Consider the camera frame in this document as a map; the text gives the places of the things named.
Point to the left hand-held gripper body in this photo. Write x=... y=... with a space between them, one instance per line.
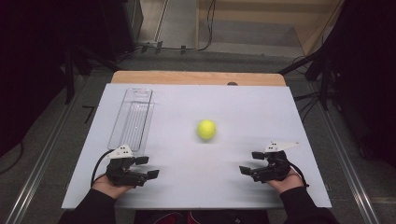
x=120 y=174

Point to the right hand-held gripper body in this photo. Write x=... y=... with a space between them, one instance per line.
x=274 y=169

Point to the clear plastic container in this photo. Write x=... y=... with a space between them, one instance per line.
x=132 y=123

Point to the yellow tennis ball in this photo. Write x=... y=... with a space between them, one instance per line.
x=206 y=129

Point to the person's left hand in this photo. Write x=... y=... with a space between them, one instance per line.
x=107 y=188

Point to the person's right hand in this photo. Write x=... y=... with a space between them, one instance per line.
x=288 y=184

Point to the white table cover board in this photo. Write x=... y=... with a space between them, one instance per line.
x=224 y=177

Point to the person's dark lap clothing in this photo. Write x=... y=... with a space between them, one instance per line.
x=218 y=217

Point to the black tape floor mark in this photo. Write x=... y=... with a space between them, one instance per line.
x=89 y=112

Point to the wooden table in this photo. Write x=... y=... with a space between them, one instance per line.
x=186 y=77

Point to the black tripod stand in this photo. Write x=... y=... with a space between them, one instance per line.
x=322 y=74
x=73 y=71

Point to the black curtain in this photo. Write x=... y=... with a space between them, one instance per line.
x=367 y=77
x=46 y=62

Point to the wooden platform steps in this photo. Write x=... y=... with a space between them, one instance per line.
x=264 y=18

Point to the metal floor rail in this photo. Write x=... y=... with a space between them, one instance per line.
x=43 y=161
x=348 y=161

